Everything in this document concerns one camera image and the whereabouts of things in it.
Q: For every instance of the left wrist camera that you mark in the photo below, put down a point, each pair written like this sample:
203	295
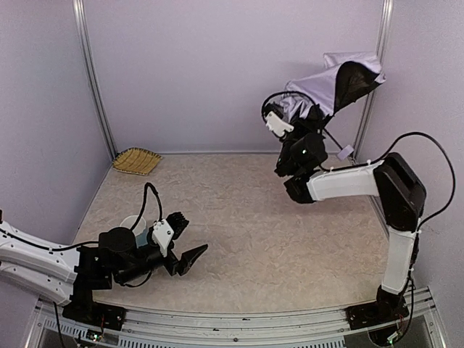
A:
160	235

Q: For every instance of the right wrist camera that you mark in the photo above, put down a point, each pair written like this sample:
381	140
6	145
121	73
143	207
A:
274	120

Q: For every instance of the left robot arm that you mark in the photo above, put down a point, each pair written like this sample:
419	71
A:
68	275

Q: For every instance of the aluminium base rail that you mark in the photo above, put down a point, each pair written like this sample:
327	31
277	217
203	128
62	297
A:
326	327

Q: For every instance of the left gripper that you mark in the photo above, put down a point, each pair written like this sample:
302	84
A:
173	261

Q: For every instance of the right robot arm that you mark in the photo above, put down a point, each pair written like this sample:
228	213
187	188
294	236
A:
390	178

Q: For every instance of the aluminium corner post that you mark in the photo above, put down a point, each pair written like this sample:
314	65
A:
78	7
382	41

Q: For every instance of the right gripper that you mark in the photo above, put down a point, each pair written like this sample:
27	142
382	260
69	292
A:
302	121

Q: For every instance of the lilac folding umbrella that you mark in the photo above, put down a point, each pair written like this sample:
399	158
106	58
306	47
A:
342	82

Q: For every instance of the left aluminium corner post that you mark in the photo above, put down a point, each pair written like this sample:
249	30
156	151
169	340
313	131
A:
78	7

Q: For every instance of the yellow woven mat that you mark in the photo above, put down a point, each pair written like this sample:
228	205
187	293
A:
136	161

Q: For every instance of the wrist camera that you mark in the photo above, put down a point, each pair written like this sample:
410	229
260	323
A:
274	120
160	235

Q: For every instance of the right aluminium corner post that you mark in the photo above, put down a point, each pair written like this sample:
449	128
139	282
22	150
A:
382	41

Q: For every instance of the light blue mug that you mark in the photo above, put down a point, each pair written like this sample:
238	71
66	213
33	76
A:
140	230

